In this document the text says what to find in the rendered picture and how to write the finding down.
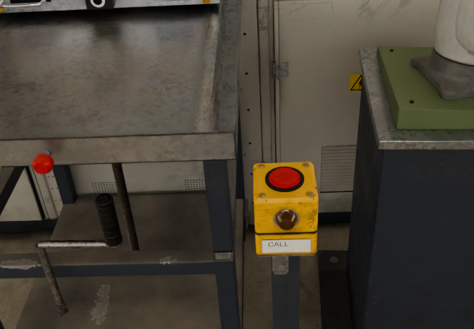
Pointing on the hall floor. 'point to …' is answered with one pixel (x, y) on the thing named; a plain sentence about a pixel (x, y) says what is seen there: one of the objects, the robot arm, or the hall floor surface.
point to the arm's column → (410, 236)
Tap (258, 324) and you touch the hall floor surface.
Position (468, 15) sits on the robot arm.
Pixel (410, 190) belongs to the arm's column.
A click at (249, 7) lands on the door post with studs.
